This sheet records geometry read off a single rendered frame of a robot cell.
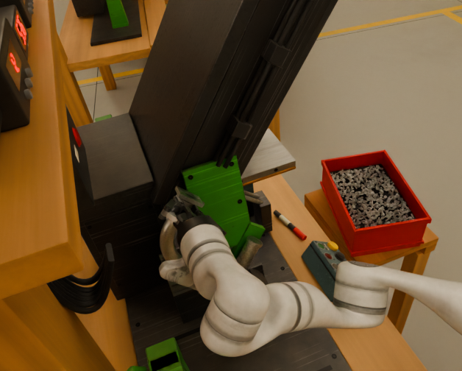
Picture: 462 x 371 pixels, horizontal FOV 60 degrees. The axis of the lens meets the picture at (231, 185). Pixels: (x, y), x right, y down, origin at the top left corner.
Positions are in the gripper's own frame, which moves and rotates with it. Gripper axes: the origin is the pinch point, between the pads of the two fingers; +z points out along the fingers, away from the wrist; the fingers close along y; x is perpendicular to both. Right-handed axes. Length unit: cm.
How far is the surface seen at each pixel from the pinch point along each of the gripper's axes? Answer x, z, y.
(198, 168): -7.2, 2.9, 0.7
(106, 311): 39.9, 17.1, -4.7
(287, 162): -16.4, 15.2, -23.6
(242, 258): 5.2, 0.0, -18.1
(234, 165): -11.2, 2.9, -5.7
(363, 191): -20, 25, -59
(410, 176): -41, 118, -171
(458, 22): -205, 278, -269
